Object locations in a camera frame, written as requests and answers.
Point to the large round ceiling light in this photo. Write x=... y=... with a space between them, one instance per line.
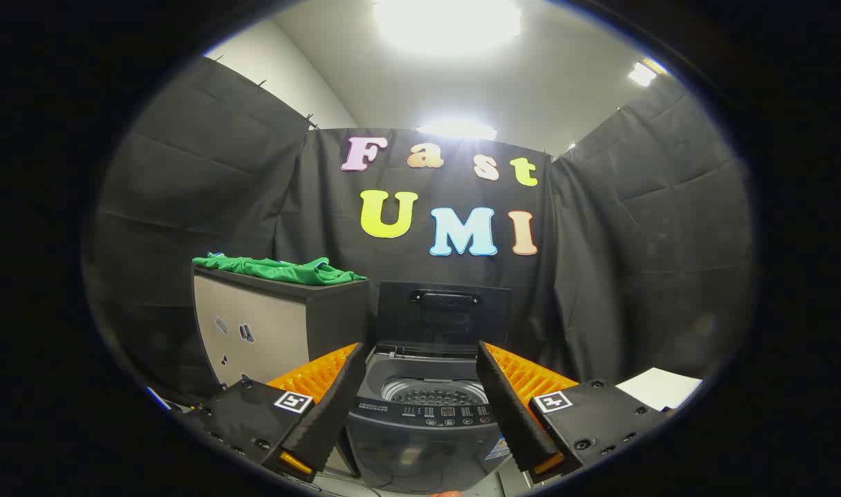
x=448 y=21

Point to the white flat board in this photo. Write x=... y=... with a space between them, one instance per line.
x=658 y=388

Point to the grey and black cabinet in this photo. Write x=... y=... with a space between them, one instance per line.
x=254 y=331

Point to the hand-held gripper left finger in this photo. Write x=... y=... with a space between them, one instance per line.
x=337 y=404

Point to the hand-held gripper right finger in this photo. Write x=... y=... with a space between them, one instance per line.
x=510 y=404

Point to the green polo shirt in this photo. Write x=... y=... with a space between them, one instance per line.
x=282 y=269

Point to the black backdrop cloth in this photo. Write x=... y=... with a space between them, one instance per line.
x=213 y=186

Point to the dark grey washing machine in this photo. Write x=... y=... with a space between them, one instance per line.
x=420 y=442

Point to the small square ceiling light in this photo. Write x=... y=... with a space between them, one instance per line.
x=642 y=73

